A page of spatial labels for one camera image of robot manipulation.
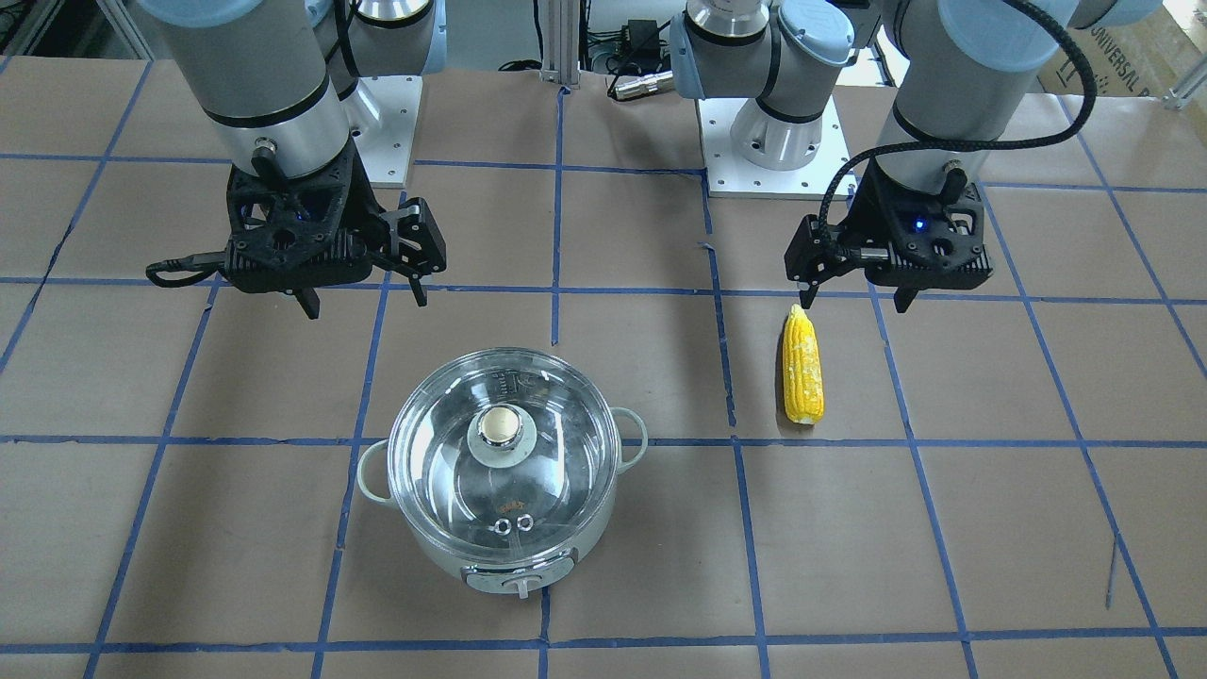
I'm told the silver pale green cooking pot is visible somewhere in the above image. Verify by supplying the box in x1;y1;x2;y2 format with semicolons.
357;349;651;599

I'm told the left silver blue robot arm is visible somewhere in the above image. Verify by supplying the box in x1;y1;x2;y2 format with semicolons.
669;1;1158;312

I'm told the yellow corn cob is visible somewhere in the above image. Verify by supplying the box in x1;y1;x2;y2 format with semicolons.
780;304;826;425

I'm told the black power adapter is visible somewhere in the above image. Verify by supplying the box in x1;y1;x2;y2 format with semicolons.
620;19;660;58

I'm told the clear glass pot lid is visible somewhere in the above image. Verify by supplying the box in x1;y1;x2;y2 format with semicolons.
387;349;622;564

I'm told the silver metal cylinder connector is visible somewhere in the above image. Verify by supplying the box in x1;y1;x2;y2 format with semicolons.
608;72;675;103

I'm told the cardboard box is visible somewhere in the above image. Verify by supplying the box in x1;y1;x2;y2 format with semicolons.
1069;8;1205;98

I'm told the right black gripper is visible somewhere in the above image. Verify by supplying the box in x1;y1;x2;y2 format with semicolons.
223;141;447;321

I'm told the brown paper table cover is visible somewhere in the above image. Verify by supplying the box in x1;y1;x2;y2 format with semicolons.
1;58;1206;678

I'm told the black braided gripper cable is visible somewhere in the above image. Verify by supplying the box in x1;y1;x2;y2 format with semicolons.
817;0;1100;248

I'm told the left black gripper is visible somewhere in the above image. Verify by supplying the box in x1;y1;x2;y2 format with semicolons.
785;160;995;314

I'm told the aluminium frame post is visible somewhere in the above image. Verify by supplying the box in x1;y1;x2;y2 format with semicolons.
537;0;585;90

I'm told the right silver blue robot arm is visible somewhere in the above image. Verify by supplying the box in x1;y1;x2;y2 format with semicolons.
141;1;448;320

